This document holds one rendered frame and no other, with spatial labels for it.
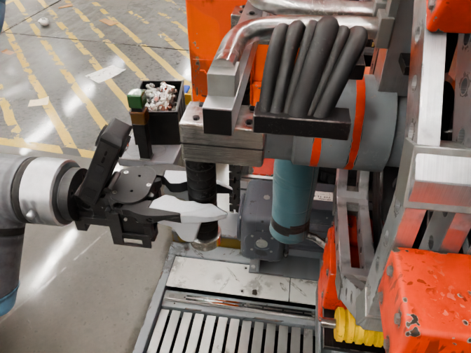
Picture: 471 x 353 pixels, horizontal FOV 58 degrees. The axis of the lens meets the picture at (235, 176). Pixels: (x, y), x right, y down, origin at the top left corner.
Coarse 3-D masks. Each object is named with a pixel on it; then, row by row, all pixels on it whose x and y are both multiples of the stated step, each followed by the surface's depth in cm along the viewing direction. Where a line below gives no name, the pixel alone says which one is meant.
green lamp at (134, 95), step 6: (132, 90) 110; (138, 90) 110; (144, 90) 111; (132, 96) 108; (138, 96) 108; (144, 96) 111; (132, 102) 109; (138, 102) 109; (144, 102) 111; (132, 108) 111; (138, 108) 110
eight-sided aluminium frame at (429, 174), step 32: (416, 0) 39; (416, 32) 38; (416, 64) 37; (416, 96) 36; (416, 128) 35; (416, 160) 35; (448, 160) 34; (352, 192) 84; (416, 192) 35; (448, 192) 35; (384, 224) 43; (416, 224) 38; (448, 224) 38; (384, 256) 42; (352, 288) 58
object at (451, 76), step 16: (448, 48) 61; (448, 64) 61; (448, 80) 59; (448, 96) 65; (448, 112) 66; (448, 128) 67; (384, 176) 84; (384, 192) 83; (384, 208) 81; (416, 240) 70
